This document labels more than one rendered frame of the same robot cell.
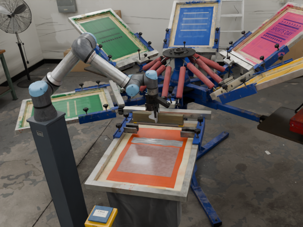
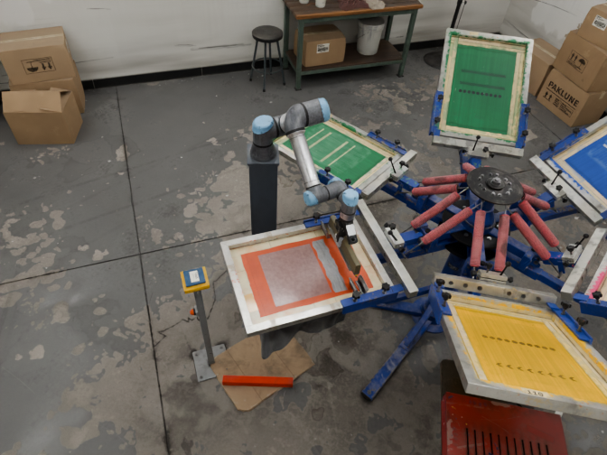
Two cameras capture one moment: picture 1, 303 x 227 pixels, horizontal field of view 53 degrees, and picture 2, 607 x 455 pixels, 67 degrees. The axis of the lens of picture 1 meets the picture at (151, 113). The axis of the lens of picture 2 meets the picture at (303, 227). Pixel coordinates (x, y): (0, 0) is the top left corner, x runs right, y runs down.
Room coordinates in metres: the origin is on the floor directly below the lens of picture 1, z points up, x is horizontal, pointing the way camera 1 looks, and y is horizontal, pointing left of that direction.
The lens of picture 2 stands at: (0.67, -1.10, 2.90)
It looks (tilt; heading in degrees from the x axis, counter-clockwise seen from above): 47 degrees down; 50
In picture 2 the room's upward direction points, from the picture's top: 5 degrees clockwise
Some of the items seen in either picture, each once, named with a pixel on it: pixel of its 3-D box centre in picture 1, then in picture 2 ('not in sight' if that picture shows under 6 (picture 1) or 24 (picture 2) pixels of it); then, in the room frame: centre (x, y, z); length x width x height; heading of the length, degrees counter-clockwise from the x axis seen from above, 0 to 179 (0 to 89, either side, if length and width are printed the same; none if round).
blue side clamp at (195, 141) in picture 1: (199, 134); (368, 299); (1.79, -0.32, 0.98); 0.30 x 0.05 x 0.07; 163
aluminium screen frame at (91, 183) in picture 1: (151, 151); (305, 268); (1.64, 0.02, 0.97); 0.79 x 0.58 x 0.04; 163
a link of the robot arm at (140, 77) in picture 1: (135, 81); (335, 190); (1.84, 0.08, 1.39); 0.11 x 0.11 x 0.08; 81
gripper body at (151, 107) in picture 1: (152, 101); (344, 223); (1.85, -0.01, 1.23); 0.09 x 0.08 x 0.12; 73
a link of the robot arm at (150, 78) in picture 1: (151, 79); (349, 201); (1.85, -0.02, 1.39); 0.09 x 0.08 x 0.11; 81
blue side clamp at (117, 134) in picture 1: (123, 128); (328, 221); (1.95, 0.21, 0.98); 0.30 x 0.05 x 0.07; 163
